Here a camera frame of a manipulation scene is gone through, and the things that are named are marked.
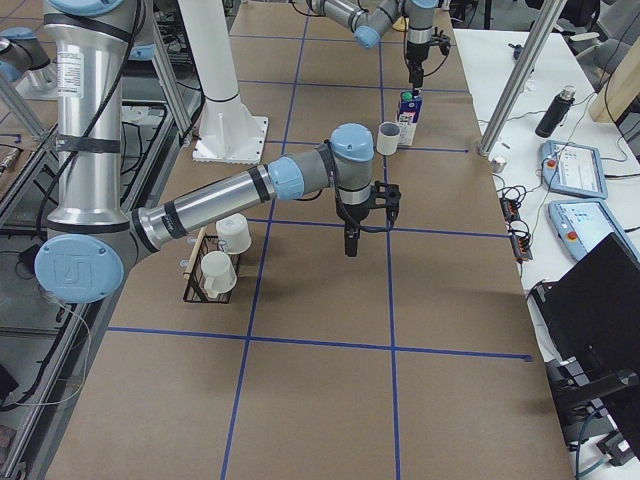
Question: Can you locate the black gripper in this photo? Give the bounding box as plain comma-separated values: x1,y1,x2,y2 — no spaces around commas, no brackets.
335,192,373,257
404,42,430,91

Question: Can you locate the blue white milk carton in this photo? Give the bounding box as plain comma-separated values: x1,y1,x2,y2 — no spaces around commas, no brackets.
396,90,422,147

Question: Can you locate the white ribbed mug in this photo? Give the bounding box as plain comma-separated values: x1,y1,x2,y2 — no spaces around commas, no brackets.
376,122,401,156

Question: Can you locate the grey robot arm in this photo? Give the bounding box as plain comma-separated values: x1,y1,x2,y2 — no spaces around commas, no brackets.
34,1,376,304
306,0,450,94

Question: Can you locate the white mug on rack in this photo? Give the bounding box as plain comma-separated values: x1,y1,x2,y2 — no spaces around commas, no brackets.
200,251,237,299
215,213,252,255

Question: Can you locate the small metal cylinder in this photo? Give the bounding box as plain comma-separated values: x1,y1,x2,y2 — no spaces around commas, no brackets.
490,156,507,174

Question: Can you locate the black water bottle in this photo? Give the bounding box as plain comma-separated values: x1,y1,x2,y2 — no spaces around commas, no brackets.
535,85,576,138

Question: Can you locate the wooden rod on rack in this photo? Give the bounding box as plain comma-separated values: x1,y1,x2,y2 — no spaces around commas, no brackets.
183,227,207,280

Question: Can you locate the black power strip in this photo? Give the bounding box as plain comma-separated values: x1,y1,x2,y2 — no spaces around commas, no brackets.
499,197,533,264

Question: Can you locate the blue teach pendant far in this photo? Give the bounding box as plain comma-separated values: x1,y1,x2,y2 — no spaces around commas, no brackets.
540,140,608,199

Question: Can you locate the blue teach pendant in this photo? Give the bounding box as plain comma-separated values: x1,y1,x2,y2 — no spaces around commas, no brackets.
548,199,624,261
540,140,608,199

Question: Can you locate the blue teach pendant near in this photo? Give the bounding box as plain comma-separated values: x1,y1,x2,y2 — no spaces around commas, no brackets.
548,199,624,261

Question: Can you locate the black laptop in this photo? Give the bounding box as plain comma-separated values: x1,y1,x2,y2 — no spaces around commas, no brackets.
532,233,639,454

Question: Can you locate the aluminium frame post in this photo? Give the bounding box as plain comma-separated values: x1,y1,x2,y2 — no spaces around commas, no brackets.
478,0,566,157

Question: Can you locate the black wire mug rack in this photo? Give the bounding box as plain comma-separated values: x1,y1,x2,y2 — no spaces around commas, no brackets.
183,234,241,303

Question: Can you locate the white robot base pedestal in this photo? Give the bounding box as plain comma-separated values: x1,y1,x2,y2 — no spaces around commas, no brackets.
179,0,269,164

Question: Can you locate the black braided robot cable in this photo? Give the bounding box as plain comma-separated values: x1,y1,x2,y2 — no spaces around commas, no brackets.
34,0,401,236

